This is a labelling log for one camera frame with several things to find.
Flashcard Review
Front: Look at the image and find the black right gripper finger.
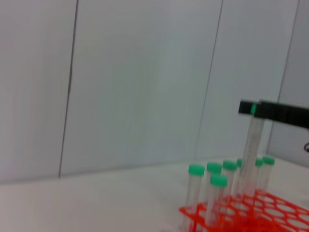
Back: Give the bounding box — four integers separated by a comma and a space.
255, 100, 288, 123
239, 100, 253, 115

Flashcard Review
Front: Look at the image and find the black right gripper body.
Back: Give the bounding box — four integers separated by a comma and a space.
286, 104, 309, 130

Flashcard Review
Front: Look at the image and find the clear test tube green cap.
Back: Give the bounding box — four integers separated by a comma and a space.
240, 102, 266, 203
202, 162, 223, 203
222, 159, 238, 198
262, 155, 276, 193
253, 157, 264, 191
236, 158, 243, 194
180, 163, 206, 232
205, 174, 228, 228

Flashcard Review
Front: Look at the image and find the orange plastic test tube rack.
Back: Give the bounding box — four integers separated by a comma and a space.
178, 188, 309, 232

